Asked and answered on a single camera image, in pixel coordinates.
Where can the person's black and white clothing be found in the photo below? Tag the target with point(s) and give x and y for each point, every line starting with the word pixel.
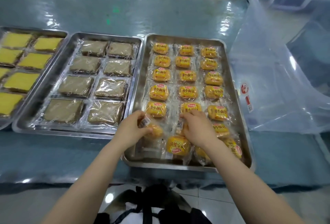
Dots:
pixel 170 216

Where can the person's right thumb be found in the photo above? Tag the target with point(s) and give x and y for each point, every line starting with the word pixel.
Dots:
pixel 186 129

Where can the clear plastic storage bin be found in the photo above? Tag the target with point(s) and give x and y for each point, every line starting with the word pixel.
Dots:
pixel 270 89

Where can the group of brown cake packets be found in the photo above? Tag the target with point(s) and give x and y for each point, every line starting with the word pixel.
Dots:
pixel 74 86

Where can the clear plastic table cover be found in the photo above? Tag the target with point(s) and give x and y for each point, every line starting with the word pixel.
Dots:
pixel 154 12

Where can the person's left thumb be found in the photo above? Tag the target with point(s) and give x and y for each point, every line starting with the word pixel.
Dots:
pixel 147 130

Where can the group of yellow cake packets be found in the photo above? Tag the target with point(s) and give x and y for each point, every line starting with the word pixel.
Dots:
pixel 20 80

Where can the person's left hand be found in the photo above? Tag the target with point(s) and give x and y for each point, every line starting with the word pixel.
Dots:
pixel 129 131

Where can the person's right hand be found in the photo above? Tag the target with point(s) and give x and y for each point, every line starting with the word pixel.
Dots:
pixel 199 131

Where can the person's left forearm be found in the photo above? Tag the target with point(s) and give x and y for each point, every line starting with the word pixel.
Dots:
pixel 90 180

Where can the rows of yellow bread packs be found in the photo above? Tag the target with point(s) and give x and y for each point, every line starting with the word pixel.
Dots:
pixel 187 92

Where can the person's right forearm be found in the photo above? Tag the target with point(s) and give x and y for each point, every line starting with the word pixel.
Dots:
pixel 245 185

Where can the metal tray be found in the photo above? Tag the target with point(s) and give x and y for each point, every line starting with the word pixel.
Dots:
pixel 154 163
pixel 25 29
pixel 49 82

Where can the yellow bread packet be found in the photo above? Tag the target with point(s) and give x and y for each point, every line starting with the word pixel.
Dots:
pixel 156 131
pixel 179 125

